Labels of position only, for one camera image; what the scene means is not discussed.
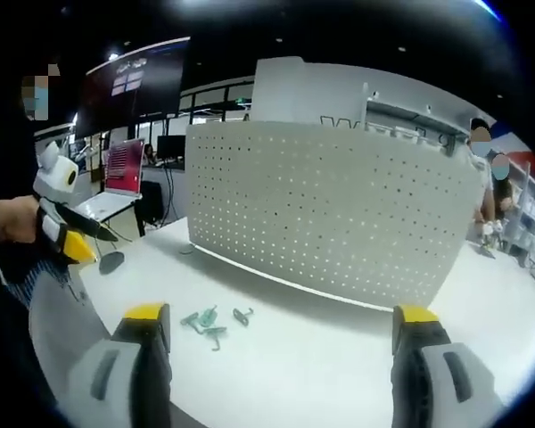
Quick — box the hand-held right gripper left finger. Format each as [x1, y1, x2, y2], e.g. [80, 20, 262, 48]
[66, 302, 174, 428]

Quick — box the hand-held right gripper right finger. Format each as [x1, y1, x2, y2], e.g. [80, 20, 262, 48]
[391, 304, 506, 428]

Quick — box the white perforated mounting plate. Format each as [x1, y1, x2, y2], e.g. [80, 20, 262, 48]
[185, 119, 483, 313]

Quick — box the person's left hand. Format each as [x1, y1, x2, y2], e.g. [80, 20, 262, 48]
[0, 195, 42, 244]

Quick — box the white side table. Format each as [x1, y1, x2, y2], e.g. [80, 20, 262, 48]
[74, 190, 144, 238]

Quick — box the black oval object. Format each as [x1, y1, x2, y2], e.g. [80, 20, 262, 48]
[98, 251, 127, 275]

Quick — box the person's dark clothing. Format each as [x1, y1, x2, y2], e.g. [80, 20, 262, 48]
[0, 56, 75, 416]

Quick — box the black office chair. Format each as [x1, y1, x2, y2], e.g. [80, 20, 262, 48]
[139, 179, 165, 229]

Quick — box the black computer monitor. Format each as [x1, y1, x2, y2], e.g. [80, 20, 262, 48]
[156, 135, 187, 161]

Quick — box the grey storage shelving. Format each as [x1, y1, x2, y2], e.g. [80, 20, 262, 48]
[502, 155, 535, 291]

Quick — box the white upright panel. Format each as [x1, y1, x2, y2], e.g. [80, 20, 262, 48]
[251, 57, 372, 127]

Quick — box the large dark wall screen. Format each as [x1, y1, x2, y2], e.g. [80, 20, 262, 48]
[74, 37, 192, 140]

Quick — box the white wall shelf rack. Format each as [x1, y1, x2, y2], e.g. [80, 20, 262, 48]
[363, 82, 473, 158]

